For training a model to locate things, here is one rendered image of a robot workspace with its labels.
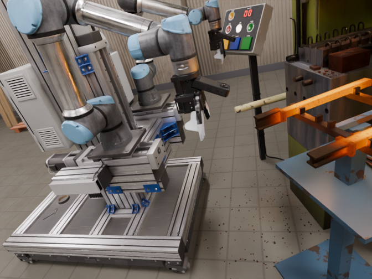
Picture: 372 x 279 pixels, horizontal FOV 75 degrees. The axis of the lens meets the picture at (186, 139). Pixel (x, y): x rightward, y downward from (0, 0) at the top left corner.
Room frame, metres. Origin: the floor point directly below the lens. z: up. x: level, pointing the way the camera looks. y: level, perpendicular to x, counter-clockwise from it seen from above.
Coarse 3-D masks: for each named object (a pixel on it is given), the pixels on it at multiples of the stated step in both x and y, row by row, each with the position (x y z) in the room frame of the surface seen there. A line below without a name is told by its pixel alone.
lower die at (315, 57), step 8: (352, 32) 1.23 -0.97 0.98; (328, 40) 1.13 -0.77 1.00; (352, 40) 1.05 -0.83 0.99; (368, 40) 1.03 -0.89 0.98; (304, 48) 1.17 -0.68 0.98; (320, 48) 1.07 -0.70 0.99; (328, 48) 1.03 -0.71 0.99; (336, 48) 1.03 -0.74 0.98; (344, 48) 1.03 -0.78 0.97; (304, 56) 1.17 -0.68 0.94; (312, 56) 1.11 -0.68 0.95; (320, 56) 1.05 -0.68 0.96; (320, 64) 1.05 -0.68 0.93
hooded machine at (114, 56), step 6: (102, 36) 4.26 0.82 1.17; (108, 48) 4.22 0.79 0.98; (114, 54) 4.21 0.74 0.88; (114, 60) 4.13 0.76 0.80; (120, 60) 4.34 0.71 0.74; (120, 66) 4.26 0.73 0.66; (120, 72) 4.19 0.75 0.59; (120, 78) 4.11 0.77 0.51; (126, 78) 4.33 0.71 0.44; (126, 84) 4.24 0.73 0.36; (126, 90) 4.16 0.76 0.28; (126, 96) 4.08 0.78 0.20; (132, 96) 4.30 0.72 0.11
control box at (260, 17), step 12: (228, 12) 1.81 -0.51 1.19; (240, 12) 1.70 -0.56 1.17; (252, 12) 1.59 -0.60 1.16; (264, 12) 1.52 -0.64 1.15; (228, 24) 1.76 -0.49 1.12; (240, 24) 1.65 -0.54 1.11; (264, 24) 1.52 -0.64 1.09; (240, 36) 1.62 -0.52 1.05; (252, 36) 1.52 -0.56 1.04; (264, 36) 1.52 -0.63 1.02; (228, 48) 1.68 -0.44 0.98; (252, 48) 1.48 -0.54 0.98
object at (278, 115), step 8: (360, 80) 0.74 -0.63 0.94; (368, 80) 0.73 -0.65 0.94; (336, 88) 0.74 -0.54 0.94; (344, 88) 0.72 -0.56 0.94; (352, 88) 0.72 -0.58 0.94; (360, 88) 0.72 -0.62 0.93; (320, 96) 0.71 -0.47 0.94; (328, 96) 0.70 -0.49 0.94; (336, 96) 0.70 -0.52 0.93; (296, 104) 0.70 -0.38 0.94; (304, 104) 0.69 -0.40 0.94; (312, 104) 0.69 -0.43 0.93; (320, 104) 0.69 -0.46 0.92; (264, 112) 0.69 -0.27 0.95; (272, 112) 0.67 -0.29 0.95; (280, 112) 0.67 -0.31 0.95; (288, 112) 0.68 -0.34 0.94; (296, 112) 0.68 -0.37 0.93; (256, 120) 0.67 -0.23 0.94; (264, 120) 0.67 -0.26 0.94; (272, 120) 0.67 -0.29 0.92; (280, 120) 0.67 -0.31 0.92; (256, 128) 0.67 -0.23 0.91; (264, 128) 0.66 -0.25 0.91
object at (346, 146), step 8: (368, 128) 0.48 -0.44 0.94; (352, 136) 0.46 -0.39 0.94; (360, 136) 0.45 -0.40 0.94; (368, 136) 0.45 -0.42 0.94; (328, 144) 0.45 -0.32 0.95; (336, 144) 0.44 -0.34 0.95; (344, 144) 0.44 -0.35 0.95; (352, 144) 0.43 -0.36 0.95; (360, 144) 0.44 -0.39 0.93; (312, 152) 0.44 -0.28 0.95; (320, 152) 0.43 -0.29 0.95; (328, 152) 0.43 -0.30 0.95; (336, 152) 0.44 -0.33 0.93; (344, 152) 0.44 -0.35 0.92; (352, 152) 0.43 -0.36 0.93; (312, 160) 0.43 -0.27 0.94; (320, 160) 0.43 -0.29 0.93; (328, 160) 0.43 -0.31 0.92
